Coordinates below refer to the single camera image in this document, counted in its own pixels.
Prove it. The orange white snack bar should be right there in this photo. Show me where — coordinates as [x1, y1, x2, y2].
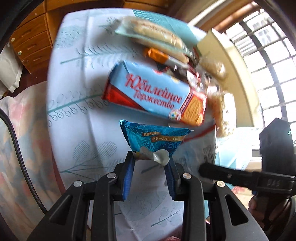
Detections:
[143, 48, 190, 69]

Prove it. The black cable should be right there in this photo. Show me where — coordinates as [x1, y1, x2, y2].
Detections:
[0, 108, 48, 215]

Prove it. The blue red cookie package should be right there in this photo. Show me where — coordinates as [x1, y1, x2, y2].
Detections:
[102, 61, 207, 126]

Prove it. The white plastic storage bin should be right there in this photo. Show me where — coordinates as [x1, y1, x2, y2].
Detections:
[197, 29, 261, 127]

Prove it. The metal window grille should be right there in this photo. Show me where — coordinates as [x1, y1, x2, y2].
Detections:
[224, 9, 295, 138]

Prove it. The floral pastel bedding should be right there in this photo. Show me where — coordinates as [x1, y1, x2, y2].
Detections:
[1, 82, 61, 240]

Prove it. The wooden desk with drawers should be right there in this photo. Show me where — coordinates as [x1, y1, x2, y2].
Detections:
[10, 0, 174, 74]

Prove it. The white lace cover cloth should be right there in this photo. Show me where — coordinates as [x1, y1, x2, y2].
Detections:
[0, 42, 23, 97]

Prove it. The blue cream cheese snack packet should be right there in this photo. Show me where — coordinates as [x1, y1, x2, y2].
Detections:
[119, 120, 191, 167]

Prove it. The Fuji bread package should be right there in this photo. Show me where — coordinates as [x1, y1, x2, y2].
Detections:
[115, 16, 198, 64]

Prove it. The right hand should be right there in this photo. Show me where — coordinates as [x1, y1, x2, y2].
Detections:
[248, 195, 267, 228]

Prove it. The blue leaf pattern tablecloth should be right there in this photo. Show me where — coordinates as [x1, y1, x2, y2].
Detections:
[46, 7, 253, 241]

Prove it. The round rice cake packet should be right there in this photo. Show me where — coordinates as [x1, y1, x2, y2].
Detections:
[199, 56, 227, 80]

